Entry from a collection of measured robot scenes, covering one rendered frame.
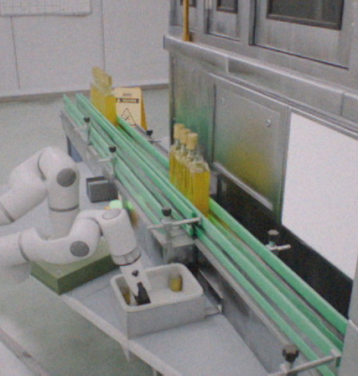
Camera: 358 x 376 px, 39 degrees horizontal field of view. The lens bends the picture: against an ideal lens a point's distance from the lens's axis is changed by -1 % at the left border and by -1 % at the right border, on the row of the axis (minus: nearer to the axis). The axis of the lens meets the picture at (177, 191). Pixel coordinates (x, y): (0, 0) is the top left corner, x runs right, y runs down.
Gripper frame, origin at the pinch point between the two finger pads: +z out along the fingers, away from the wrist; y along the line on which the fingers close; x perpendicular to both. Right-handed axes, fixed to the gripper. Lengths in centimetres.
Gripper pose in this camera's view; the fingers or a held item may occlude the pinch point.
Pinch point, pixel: (142, 300)
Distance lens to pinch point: 144.0
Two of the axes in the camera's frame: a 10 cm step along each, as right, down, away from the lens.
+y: -3.9, -3.7, 8.4
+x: -8.9, 3.9, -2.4
